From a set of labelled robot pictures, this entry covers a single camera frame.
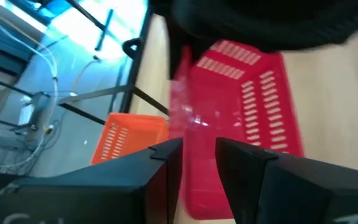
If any grey floor power box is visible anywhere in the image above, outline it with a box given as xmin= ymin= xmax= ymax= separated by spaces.
xmin=17 ymin=91 xmax=51 ymax=131

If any white floor cable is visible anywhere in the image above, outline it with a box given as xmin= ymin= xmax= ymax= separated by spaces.
xmin=0 ymin=12 xmax=59 ymax=170

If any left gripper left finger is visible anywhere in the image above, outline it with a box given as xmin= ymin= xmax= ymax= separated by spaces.
xmin=0 ymin=138 xmax=183 ymax=224

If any red plastic slotted basket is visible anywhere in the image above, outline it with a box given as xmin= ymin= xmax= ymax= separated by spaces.
xmin=168 ymin=39 xmax=305 ymax=220

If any black aluminium table frame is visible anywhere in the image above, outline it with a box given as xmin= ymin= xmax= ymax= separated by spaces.
xmin=118 ymin=7 xmax=154 ymax=113

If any orange plastic slotted basket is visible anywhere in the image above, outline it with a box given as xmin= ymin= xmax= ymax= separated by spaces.
xmin=90 ymin=112 xmax=170 ymax=166

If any black looped cable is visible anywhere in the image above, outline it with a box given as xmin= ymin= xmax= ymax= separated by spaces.
xmin=122 ymin=37 xmax=144 ymax=60

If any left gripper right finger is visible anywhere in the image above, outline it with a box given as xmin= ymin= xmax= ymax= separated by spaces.
xmin=215 ymin=137 xmax=358 ymax=224

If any black desk leg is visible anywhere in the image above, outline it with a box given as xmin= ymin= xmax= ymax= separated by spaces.
xmin=65 ymin=0 xmax=115 ymax=52

